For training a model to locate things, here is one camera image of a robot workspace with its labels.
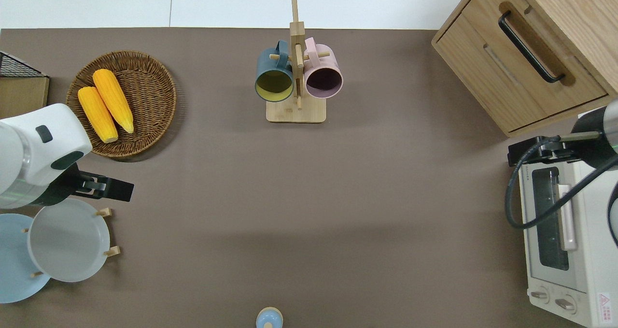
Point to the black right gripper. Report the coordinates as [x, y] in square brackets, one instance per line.
[524, 151]

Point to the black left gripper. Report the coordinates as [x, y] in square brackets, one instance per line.
[116, 190]

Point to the gray plate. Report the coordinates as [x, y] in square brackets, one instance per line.
[67, 241]

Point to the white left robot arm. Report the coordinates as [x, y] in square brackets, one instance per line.
[34, 149]

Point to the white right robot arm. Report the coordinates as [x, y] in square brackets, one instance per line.
[598, 135]

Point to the wooden plate rack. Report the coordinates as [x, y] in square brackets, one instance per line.
[113, 251]

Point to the light blue plate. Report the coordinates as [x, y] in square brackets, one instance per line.
[14, 265]

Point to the yellow corn cob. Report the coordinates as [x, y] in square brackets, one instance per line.
[96, 113]
[113, 98]

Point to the brown wicker basket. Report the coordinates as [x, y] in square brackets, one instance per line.
[149, 96]

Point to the wooden drawer cabinet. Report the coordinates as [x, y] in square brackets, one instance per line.
[487, 52]

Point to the white toaster oven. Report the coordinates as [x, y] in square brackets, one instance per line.
[589, 270]

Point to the wooden mug tree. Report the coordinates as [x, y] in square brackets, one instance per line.
[295, 113]

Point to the dark teal mug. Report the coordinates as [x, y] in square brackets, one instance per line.
[270, 64]

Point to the blue dome bell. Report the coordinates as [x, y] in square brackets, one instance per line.
[269, 318]

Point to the pink mug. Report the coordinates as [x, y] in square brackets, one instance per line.
[321, 62]

